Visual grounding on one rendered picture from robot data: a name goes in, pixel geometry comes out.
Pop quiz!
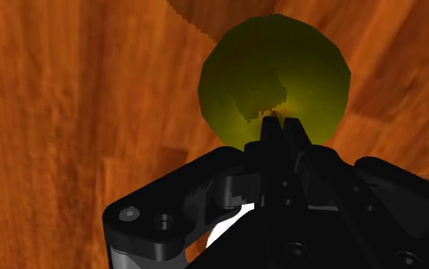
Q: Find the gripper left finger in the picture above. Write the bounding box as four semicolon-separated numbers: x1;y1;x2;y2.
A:
102;115;285;269

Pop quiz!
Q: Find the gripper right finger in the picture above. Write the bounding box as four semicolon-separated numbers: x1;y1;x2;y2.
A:
282;117;429;261

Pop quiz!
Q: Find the green round fruit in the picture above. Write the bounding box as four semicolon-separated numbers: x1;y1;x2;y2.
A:
198;13;352;151

